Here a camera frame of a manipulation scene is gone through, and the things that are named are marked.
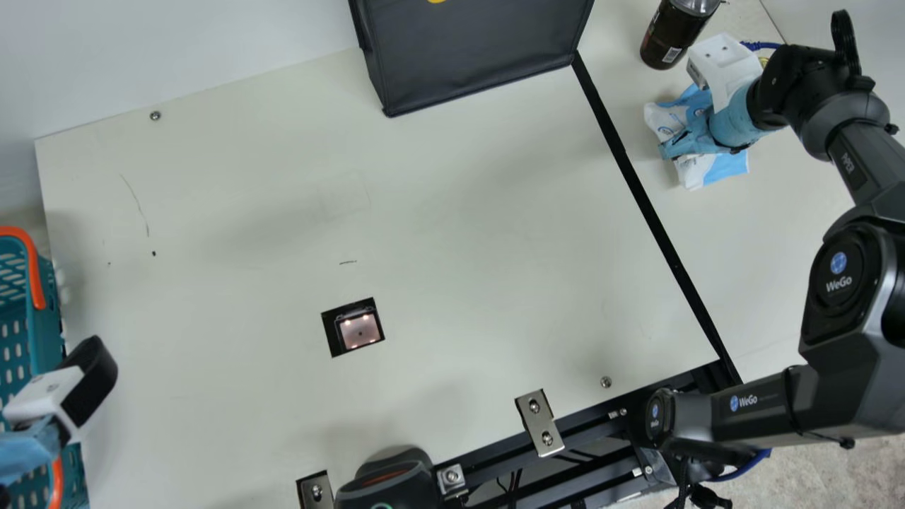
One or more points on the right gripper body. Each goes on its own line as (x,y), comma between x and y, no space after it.
(734,120)

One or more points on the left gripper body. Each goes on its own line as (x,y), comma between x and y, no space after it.
(25,452)

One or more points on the blue white wet wipes pack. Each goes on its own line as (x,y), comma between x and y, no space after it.
(700,166)

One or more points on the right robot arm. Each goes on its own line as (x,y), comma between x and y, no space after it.
(848,339)

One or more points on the teal shopping basket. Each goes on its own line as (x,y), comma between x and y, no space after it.
(25,332)

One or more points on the small square scanner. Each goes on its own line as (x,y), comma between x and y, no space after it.
(359,329)

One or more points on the dark coffee bottle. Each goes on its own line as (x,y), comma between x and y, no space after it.
(672,32)

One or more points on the black strip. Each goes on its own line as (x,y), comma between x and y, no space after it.
(650,212)

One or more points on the dark grey bag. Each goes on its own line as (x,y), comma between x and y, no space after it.
(466,49)

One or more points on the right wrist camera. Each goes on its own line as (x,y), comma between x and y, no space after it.
(725,67)

